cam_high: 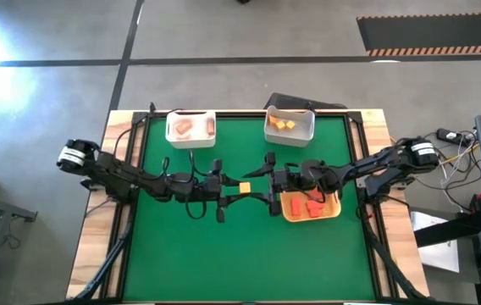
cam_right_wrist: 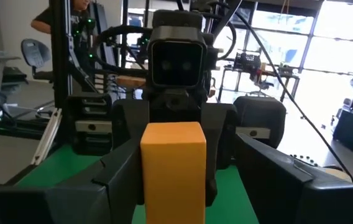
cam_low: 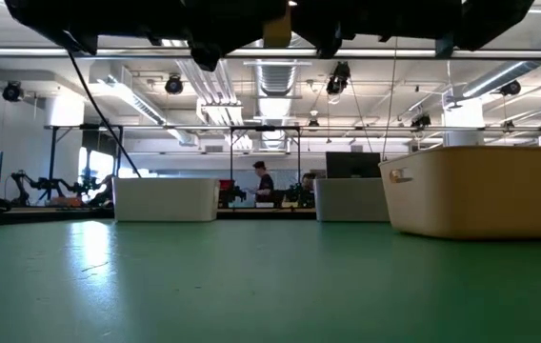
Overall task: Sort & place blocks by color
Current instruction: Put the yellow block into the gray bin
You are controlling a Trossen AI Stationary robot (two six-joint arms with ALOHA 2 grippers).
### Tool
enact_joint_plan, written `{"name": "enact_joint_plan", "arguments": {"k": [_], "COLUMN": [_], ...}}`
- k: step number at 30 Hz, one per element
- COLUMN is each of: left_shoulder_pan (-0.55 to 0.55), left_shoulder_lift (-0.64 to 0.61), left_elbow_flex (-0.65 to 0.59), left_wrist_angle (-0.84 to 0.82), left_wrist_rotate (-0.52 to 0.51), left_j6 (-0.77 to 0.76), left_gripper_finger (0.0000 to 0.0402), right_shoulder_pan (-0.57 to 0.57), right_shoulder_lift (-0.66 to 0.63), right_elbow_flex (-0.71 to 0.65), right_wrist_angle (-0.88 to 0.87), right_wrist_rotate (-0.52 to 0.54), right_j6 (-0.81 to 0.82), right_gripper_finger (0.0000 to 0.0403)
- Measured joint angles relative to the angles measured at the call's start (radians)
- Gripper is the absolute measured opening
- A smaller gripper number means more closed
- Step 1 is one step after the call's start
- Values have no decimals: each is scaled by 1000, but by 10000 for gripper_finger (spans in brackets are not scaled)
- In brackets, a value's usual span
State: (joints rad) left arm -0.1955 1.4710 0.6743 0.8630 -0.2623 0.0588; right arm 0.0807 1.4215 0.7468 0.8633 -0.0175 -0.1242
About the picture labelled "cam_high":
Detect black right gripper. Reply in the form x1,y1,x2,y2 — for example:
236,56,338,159
242,152,295,217

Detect yellow plastic bin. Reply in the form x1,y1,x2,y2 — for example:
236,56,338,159
279,189,342,224

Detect tangled floor cables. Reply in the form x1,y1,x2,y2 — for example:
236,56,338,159
413,126,481,213

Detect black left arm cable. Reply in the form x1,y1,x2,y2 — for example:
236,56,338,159
160,150,210,221

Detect black hazard striped floor mat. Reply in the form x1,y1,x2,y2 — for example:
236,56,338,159
357,12,481,58

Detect white plastic bin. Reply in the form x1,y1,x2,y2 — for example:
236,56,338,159
164,109,218,150

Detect black power strip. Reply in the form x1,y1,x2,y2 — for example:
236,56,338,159
436,128,464,144

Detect grey plastic bin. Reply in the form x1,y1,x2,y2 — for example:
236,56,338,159
263,105,316,148

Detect green table mat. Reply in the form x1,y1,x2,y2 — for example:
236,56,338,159
122,116,377,302

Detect white paper sheet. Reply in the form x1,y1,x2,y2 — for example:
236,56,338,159
409,210,461,274

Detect black aluminium table frame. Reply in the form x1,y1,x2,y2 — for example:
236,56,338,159
65,101,432,305

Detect black stand base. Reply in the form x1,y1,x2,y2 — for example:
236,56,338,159
413,207,481,248

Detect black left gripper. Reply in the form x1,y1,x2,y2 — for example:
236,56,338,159
204,159,252,224

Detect red cube block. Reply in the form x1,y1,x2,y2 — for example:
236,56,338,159
306,199,326,218

